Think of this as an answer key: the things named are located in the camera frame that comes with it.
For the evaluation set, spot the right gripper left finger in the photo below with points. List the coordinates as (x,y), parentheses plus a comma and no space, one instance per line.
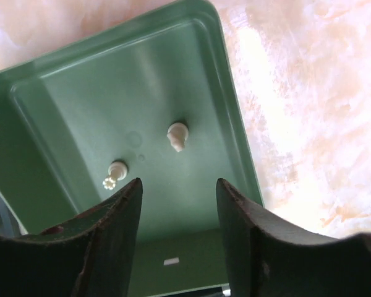
(88,255)

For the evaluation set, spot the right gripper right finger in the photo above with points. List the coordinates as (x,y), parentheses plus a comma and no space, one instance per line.
(266,255)

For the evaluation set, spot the white chess piece in tray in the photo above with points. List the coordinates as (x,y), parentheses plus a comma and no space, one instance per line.
(117,171)
(178,134)

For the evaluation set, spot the green plastic tray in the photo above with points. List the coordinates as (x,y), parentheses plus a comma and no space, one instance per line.
(66,116)

